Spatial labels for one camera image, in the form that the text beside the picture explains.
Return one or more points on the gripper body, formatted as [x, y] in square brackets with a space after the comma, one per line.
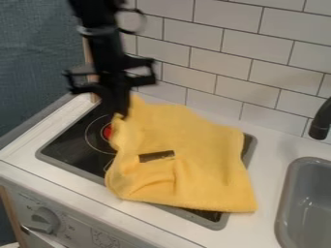
[111, 77]

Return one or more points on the yellow cloth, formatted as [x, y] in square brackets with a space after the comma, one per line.
[194, 161]

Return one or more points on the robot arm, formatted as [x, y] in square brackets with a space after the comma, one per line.
[98, 19]

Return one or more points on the toy stove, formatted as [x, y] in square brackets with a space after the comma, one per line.
[71, 147]

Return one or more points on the tap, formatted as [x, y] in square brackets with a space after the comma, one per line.
[321, 124]

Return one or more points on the toy sink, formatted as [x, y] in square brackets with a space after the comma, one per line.
[308, 203]

